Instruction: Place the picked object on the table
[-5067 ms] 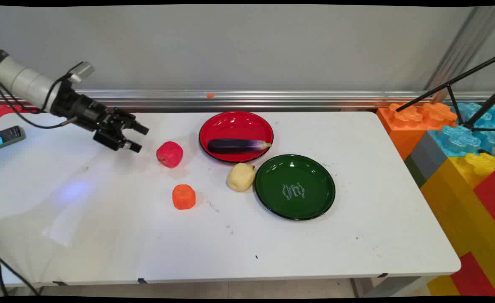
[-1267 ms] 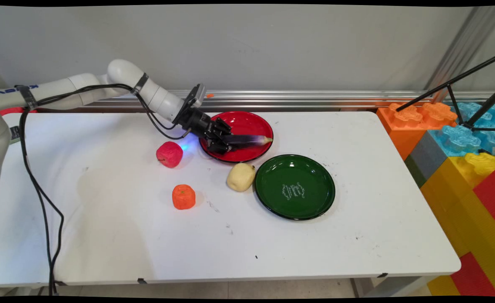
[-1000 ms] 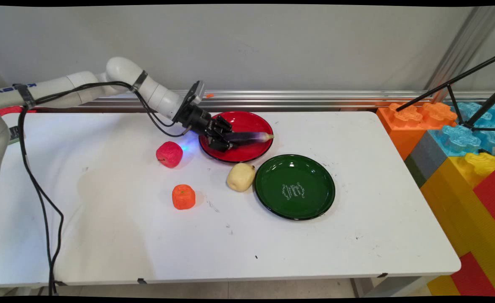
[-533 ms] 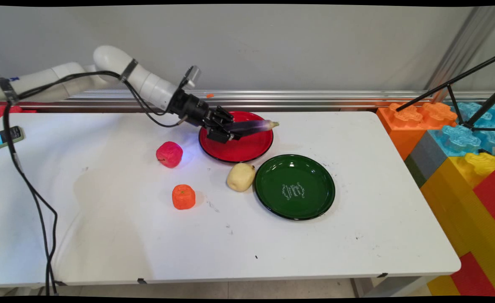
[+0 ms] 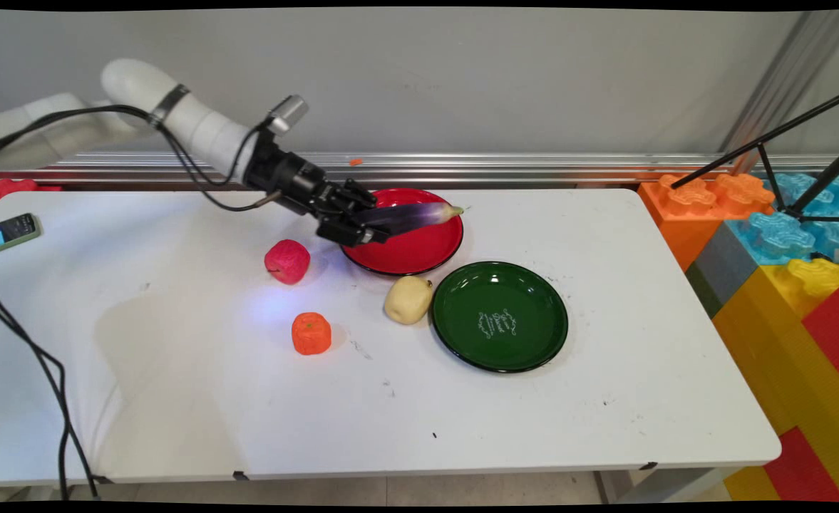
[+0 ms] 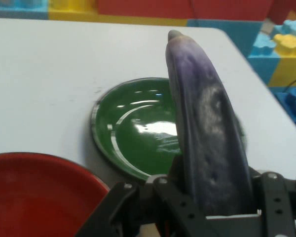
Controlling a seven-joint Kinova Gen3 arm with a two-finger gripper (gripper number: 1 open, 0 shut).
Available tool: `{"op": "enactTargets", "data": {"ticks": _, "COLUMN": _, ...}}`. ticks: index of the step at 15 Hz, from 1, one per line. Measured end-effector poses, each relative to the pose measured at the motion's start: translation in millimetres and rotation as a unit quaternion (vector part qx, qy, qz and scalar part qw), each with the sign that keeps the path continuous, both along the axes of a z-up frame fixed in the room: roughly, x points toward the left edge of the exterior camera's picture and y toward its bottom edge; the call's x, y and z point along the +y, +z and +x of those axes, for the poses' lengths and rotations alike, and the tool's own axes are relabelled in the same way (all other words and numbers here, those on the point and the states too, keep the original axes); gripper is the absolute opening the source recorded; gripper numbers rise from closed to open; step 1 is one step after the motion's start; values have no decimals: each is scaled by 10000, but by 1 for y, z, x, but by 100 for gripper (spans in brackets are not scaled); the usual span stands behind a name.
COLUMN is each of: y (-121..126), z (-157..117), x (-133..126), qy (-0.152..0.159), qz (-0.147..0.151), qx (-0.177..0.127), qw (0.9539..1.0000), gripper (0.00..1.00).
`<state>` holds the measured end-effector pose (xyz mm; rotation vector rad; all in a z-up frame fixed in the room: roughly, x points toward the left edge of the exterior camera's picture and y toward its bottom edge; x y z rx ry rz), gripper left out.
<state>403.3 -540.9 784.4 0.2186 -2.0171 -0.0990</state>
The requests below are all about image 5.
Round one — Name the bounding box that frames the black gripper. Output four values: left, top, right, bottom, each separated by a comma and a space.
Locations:
244, 132, 392, 248

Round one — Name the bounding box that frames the purple toy eggplant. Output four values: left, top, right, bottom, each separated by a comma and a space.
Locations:
362, 202, 465, 233

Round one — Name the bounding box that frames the red enamel plate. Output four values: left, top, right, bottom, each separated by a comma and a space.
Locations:
339, 187, 464, 276

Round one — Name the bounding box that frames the red toy apple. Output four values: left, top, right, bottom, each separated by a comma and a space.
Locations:
264, 239, 312, 286

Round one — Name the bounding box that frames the beige toy pear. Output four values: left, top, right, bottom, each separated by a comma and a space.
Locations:
384, 276, 434, 326

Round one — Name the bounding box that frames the orange toy fruit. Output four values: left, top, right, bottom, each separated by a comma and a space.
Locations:
291, 312, 333, 356

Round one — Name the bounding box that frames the green enamel plate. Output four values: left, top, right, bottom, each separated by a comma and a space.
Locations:
431, 261, 570, 373

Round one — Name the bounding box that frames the orange giant building block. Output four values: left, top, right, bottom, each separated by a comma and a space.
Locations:
637, 173, 776, 271

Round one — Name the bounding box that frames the green-cased smartphone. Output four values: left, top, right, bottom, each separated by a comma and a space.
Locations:
0, 213, 42, 257

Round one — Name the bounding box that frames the red plastic object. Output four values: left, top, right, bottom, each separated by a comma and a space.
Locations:
0, 178, 63, 213

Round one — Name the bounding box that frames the grey giant building block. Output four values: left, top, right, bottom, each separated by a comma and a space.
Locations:
686, 222, 762, 318

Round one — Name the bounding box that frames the black tripod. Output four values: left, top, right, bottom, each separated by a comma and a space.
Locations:
670, 87, 839, 223

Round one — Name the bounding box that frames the blue giant building block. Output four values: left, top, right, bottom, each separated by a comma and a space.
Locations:
726, 172, 839, 266

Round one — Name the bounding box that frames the yellow giant building block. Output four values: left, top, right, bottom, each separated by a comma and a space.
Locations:
711, 258, 839, 501

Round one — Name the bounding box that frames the red giant building block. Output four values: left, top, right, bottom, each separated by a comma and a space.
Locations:
802, 276, 839, 391

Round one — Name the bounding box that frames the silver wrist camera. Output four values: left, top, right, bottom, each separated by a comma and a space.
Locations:
268, 95, 310, 135

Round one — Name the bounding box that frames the aluminium rail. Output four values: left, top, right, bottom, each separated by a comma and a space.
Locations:
0, 151, 839, 189

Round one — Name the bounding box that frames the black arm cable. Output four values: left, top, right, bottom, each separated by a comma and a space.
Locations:
0, 105, 282, 213

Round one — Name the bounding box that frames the metal hose clamp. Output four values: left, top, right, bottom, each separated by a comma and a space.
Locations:
150, 84, 190, 129

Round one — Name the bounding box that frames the black hanging cable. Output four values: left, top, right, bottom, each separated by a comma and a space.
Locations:
0, 281, 101, 499

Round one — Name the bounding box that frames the white table leg frame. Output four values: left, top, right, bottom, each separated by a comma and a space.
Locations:
594, 467, 741, 504

